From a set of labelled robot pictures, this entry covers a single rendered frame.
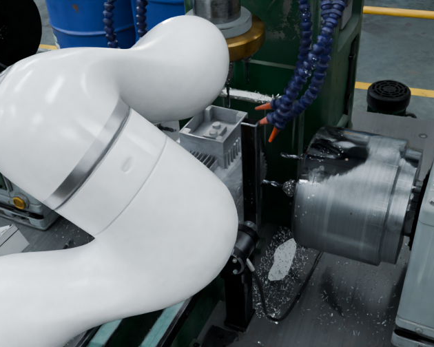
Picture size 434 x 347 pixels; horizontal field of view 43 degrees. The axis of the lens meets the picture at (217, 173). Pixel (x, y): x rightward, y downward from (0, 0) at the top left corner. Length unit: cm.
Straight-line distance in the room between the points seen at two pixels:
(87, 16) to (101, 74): 264
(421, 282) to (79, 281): 73
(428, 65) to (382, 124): 222
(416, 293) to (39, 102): 83
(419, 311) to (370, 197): 24
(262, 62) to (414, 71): 266
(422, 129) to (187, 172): 143
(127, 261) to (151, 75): 15
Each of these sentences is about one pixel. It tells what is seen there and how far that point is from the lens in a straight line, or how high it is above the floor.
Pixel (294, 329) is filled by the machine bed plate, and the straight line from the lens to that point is 120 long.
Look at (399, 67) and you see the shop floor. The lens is 395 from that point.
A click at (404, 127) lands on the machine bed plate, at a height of 80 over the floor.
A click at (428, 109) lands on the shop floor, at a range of 351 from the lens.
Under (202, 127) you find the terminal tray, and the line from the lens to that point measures 120.
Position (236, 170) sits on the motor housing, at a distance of 115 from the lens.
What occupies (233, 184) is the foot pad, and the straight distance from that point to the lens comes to 109.
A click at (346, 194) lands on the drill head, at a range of 101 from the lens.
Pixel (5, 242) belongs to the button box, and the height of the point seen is 107.
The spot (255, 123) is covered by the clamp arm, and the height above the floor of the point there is 125.
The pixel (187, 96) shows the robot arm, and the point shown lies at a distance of 49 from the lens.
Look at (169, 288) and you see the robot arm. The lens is 44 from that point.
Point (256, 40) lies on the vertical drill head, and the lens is 105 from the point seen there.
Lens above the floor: 176
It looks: 38 degrees down
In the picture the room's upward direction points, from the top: 4 degrees counter-clockwise
